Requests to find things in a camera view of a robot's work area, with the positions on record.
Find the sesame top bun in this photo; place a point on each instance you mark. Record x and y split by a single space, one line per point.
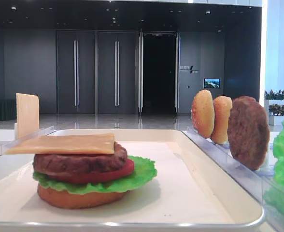
203 113

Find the green lettuce leaf in tray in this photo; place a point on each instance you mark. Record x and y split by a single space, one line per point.
144 172

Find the orange cheese slice in tray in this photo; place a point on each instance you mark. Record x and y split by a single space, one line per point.
69 144

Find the red tomato slice in tray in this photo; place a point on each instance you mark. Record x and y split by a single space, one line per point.
97 177

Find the upright brown meat patty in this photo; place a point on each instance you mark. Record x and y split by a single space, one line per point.
248 132

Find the brown meat patty in tray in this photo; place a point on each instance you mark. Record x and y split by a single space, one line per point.
70 165

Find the upright cheese slice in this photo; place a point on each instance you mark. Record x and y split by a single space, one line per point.
27 112

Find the upright bun on right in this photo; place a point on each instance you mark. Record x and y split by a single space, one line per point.
222 106

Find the white rectangular tray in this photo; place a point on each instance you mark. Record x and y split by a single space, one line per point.
191 193

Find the bottom bun in tray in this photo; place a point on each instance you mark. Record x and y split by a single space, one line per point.
64 199

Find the potted flower planter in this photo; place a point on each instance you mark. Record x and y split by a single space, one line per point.
274 106

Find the small wall display screen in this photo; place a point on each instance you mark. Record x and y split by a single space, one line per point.
212 83

